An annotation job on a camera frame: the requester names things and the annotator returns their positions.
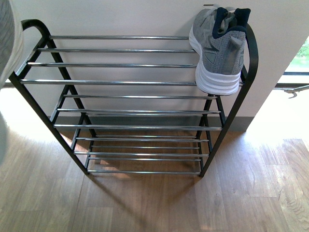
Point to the grey sneaker with lace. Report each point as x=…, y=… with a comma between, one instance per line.
x=11, y=40

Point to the metal chair base leg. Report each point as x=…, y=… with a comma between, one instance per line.
x=292, y=90

